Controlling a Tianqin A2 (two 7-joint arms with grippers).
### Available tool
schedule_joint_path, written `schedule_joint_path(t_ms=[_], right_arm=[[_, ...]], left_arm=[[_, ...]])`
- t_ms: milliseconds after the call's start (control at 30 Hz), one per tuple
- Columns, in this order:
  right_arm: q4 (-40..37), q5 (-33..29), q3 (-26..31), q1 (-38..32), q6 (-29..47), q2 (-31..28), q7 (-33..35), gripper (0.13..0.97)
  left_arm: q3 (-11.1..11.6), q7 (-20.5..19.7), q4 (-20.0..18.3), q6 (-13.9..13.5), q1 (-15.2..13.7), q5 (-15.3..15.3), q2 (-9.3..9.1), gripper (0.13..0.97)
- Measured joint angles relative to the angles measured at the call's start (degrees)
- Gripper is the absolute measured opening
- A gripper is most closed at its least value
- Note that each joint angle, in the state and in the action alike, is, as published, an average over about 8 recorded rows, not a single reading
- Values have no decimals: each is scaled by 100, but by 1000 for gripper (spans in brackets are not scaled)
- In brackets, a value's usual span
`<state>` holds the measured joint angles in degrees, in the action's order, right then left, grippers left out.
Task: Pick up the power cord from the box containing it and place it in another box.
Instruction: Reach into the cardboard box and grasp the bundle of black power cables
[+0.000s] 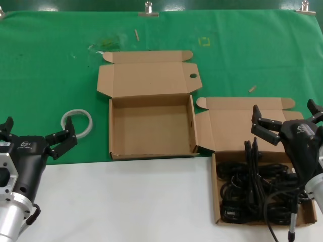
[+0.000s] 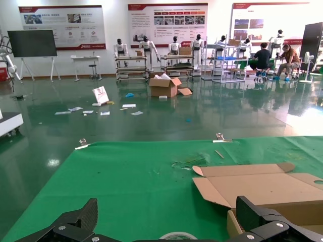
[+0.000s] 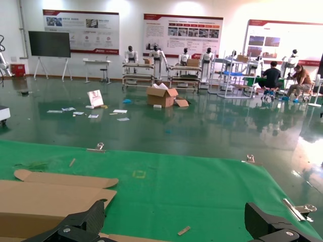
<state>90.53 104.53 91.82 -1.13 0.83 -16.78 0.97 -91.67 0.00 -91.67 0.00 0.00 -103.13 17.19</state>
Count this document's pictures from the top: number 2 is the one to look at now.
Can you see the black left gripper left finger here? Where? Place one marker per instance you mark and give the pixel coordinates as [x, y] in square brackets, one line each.
[83, 216]

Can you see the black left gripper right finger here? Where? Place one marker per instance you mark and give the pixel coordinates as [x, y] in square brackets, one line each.
[255, 216]

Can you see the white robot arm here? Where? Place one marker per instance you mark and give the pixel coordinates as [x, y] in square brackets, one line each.
[10, 65]

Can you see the open brown cardboard box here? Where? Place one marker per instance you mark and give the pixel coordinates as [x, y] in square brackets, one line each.
[252, 186]

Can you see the small white box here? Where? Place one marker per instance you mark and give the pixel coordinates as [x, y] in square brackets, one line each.
[163, 97]

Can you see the red box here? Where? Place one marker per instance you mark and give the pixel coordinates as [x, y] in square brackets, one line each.
[3, 73]

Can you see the small cardboard box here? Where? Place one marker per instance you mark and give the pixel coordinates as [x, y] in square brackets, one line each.
[139, 53]

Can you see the flat cardboard box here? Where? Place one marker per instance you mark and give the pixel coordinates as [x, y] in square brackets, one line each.
[234, 42]

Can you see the medium cardboard box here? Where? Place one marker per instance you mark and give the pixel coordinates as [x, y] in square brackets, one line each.
[185, 51]

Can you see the green table cloth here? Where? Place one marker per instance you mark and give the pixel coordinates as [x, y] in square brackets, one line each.
[126, 176]

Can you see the thin wooden stick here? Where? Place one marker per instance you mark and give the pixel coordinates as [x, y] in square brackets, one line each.
[219, 154]

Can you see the metal table clamp left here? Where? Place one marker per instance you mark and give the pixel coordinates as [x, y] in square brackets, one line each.
[82, 143]

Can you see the metal table clamp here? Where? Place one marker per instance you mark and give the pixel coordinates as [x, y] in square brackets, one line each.
[82, 143]
[220, 137]

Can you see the white tape roll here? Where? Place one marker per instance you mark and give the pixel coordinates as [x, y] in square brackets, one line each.
[176, 234]

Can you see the clear plastic film scrap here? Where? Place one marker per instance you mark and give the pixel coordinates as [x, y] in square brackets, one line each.
[188, 162]

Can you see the metal table clamp right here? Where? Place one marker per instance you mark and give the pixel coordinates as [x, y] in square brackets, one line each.
[220, 137]

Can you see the small plastic packet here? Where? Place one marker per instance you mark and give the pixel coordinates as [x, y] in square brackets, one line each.
[87, 112]

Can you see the small blue white packet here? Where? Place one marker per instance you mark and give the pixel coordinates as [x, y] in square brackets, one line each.
[105, 113]

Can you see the white paper sheet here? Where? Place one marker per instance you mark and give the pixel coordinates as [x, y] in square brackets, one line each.
[63, 113]
[129, 106]

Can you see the printed paper leaflet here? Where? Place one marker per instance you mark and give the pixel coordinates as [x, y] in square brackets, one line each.
[75, 109]

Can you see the clear plastic bag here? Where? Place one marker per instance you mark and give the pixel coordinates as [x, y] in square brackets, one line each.
[136, 113]

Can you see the yellow sponge piece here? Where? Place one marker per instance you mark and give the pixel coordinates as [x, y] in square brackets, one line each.
[111, 103]

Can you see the white wheeled cart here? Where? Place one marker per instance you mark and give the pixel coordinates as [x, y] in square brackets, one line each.
[10, 121]

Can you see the blue shoe cover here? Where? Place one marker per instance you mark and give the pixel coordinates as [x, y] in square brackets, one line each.
[130, 95]

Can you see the flat cardboard piece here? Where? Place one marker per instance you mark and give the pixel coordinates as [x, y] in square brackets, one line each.
[185, 91]

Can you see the black round stool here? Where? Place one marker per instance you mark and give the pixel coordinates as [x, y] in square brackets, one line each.
[93, 66]

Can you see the large open cardboard carton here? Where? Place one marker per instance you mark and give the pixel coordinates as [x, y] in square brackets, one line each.
[162, 88]

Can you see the small white desk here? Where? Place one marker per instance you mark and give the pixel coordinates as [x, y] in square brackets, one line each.
[85, 58]

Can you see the person in black shirt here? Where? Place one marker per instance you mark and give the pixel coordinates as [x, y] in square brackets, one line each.
[262, 56]

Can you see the blue plastic tray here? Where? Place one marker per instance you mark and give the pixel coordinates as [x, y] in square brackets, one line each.
[227, 58]

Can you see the person in brown shirt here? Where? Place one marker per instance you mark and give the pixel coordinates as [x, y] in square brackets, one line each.
[291, 56]

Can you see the white standing fan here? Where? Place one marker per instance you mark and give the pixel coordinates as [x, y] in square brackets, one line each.
[308, 58]

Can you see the white metal shelf rack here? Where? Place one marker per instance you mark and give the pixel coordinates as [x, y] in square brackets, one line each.
[228, 48]

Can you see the white humanoid robot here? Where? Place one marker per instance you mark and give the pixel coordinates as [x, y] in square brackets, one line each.
[120, 48]
[246, 45]
[221, 41]
[197, 45]
[147, 45]
[174, 46]
[277, 40]

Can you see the black display on stand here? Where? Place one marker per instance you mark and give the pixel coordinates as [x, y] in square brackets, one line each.
[31, 43]

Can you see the tall black panel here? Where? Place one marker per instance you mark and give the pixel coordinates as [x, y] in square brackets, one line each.
[311, 40]

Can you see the metal frame workbench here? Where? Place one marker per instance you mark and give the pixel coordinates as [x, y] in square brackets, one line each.
[176, 56]
[131, 58]

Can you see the wall poster with photos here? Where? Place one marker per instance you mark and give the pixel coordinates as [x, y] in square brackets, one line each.
[63, 25]

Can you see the wall poster with landscape pictures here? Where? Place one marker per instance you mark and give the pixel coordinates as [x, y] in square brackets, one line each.
[265, 20]

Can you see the wall poster with flow chart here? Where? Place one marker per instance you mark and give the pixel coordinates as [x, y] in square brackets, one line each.
[167, 22]

